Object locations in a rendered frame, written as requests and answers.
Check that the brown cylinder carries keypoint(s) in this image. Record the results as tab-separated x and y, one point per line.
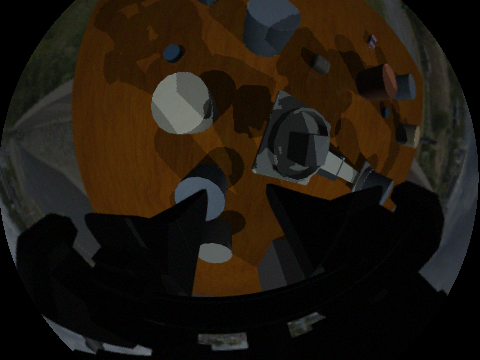
377	83

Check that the pink eraser with blue sleeve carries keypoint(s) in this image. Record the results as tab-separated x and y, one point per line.
371	42

